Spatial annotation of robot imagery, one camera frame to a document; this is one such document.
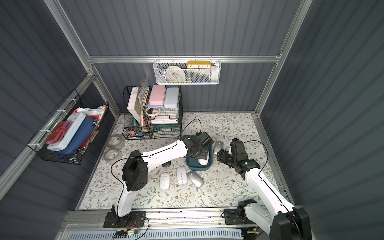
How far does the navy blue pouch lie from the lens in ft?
2.10

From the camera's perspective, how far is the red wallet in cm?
63

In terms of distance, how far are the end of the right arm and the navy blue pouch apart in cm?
65

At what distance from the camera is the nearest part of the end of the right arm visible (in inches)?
23.2
